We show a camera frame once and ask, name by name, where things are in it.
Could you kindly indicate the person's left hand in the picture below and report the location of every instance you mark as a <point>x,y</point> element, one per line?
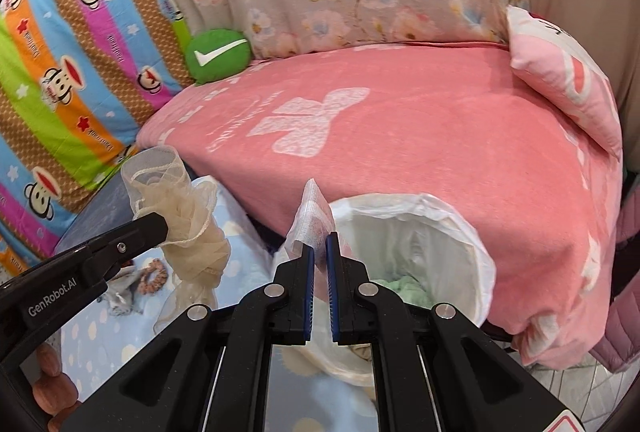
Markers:
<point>50,362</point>

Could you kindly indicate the pink blanket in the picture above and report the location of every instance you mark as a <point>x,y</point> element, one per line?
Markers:
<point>425,137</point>

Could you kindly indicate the pink pillow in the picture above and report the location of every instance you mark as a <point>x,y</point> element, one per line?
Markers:
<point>565,72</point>

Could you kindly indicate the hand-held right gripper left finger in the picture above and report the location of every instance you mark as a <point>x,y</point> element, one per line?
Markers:
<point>310,292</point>

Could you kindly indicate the blue-grey sofa cushion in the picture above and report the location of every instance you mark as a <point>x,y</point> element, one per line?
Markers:
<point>100,217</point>

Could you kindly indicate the green fluffy cloth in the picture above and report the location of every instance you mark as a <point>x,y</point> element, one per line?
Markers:
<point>405,289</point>

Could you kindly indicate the green round cushion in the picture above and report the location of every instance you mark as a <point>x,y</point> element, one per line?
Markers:
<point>217,57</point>

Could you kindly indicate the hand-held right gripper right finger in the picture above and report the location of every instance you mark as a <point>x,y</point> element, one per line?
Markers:
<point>332,292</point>

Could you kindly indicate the bin with white plastic liner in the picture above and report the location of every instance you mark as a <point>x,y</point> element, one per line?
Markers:
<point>450,252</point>

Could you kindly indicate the beige mesh cloth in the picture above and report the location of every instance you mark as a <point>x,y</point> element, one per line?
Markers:
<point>195,222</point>

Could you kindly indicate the blue dotted blanket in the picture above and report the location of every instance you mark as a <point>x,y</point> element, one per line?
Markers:
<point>95,337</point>

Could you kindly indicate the white pink packet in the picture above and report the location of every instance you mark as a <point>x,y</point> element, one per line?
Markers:
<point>312,217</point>

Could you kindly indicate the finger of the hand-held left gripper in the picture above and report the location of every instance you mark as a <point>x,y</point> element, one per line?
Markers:
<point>140,234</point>

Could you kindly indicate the brown leopard scrunchie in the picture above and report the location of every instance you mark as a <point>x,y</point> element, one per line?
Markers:
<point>152,277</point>

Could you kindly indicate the striped monkey print sheet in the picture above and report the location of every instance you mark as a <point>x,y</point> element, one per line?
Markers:
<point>75,62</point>

